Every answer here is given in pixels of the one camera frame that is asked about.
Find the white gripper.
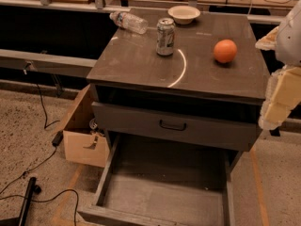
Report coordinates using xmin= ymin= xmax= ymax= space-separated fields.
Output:
xmin=255 ymin=1 xmax=301 ymax=130

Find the orange fruit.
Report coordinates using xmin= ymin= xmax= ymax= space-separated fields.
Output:
xmin=214 ymin=40 xmax=237 ymax=63

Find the white paper bowl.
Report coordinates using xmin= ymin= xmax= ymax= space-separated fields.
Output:
xmin=168 ymin=6 xmax=200 ymax=24

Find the black power cable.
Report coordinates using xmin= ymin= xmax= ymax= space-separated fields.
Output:
xmin=0 ymin=82 xmax=79 ymax=226

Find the grey upper drawer with handle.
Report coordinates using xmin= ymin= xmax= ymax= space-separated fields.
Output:
xmin=91 ymin=102 xmax=261 ymax=152

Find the black stand base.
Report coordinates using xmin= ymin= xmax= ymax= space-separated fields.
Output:
xmin=0 ymin=177 xmax=41 ymax=226

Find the clear plastic water bottle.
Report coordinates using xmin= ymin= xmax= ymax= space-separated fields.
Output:
xmin=109 ymin=11 xmax=149 ymax=35

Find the grey open lower drawer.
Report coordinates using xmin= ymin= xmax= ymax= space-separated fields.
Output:
xmin=78 ymin=134 xmax=235 ymax=226

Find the cardboard box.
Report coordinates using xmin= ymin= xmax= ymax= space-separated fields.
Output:
xmin=57 ymin=86 xmax=110 ymax=168

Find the grey metal rail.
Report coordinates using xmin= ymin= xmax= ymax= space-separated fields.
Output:
xmin=0 ymin=49 xmax=96 ymax=78

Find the silver soda can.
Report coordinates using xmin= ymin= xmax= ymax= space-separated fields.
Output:
xmin=156 ymin=18 xmax=175 ymax=56

